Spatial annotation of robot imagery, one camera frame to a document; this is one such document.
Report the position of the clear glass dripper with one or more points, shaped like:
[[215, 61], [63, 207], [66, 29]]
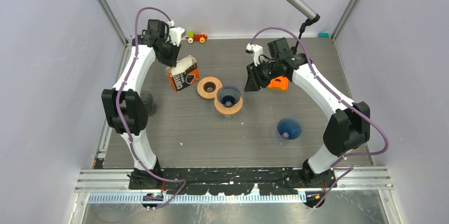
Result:
[[227, 117]]

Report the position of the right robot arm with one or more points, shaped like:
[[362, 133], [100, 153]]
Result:
[[347, 128]]

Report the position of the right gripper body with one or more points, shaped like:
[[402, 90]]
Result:
[[268, 71]]

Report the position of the wooden ring dripper stand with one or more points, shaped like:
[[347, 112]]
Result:
[[208, 87]]

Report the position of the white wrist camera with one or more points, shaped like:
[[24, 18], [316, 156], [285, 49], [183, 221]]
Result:
[[256, 51], [175, 34]]

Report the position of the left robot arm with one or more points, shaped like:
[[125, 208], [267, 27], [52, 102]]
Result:
[[124, 109]]

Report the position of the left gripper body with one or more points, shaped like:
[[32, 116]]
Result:
[[170, 51]]

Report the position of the aluminium frame rail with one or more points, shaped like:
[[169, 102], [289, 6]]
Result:
[[112, 20]]

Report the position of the orange plastic holder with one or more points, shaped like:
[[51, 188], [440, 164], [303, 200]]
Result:
[[280, 83]]

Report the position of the blue glass dripper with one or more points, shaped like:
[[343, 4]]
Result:
[[228, 95], [289, 128]]

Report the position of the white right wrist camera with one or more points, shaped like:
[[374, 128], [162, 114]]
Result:
[[256, 51]]

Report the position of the orange coffee filter box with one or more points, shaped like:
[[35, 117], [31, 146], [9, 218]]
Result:
[[184, 74]]

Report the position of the red toy car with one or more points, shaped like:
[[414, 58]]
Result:
[[192, 37]]

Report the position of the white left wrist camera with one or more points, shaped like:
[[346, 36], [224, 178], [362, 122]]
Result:
[[175, 34]]

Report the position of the teal small block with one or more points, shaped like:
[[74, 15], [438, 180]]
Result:
[[323, 35]]

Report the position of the dark smoky glass dripper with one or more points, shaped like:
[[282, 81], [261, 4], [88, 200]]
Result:
[[149, 102]]

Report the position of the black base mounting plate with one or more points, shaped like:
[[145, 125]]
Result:
[[231, 181]]

